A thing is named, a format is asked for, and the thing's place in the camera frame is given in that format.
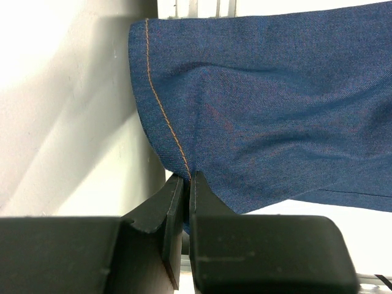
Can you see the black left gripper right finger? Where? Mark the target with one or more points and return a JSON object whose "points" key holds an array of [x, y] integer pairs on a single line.
{"points": [[249, 253]]}

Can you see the dark blue denim trousers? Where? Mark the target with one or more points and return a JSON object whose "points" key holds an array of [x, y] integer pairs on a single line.
{"points": [[271, 108]]}

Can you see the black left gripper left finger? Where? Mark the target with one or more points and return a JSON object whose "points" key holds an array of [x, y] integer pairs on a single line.
{"points": [[139, 252]]}

